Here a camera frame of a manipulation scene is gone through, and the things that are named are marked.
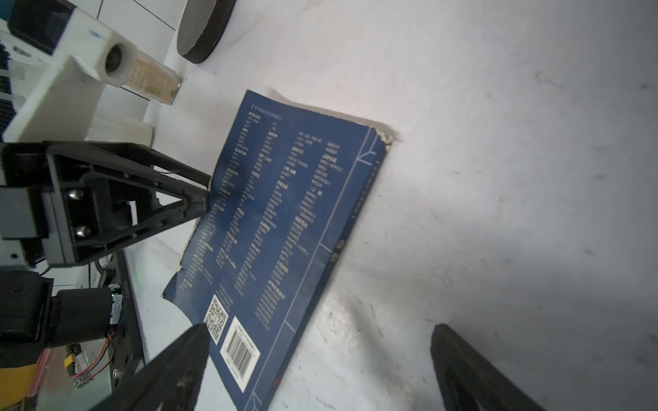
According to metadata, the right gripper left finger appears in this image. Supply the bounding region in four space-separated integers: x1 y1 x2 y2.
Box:
94 323 210 410

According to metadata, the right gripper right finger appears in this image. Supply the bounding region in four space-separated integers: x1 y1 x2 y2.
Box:
430 324 542 411

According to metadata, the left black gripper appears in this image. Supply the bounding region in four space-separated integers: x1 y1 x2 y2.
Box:
1 141 211 267

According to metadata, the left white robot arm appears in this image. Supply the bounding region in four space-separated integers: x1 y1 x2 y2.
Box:
1 141 211 368

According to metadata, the white jar white lid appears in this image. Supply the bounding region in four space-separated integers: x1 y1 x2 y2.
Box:
85 108 154 147

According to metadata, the small jar black lid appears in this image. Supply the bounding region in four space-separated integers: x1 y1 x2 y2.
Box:
125 51 182 105

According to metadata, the yellow plastic bin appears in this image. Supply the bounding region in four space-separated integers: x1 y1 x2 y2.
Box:
1 364 41 409

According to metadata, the metal scroll glass rack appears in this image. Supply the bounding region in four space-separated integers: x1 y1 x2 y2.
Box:
176 0 236 64

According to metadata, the aluminium mounting rail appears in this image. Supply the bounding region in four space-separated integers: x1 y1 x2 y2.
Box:
103 250 147 389

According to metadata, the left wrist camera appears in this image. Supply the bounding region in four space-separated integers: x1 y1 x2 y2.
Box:
3 1 138 143

